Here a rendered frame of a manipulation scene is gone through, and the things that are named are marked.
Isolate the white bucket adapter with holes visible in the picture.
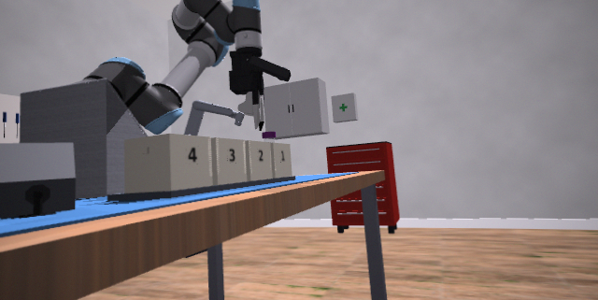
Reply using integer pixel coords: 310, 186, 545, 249
245, 140, 273, 181
270, 143, 292, 179
211, 137, 247, 185

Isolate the blue mat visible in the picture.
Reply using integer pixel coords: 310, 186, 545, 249
0, 172, 359, 237

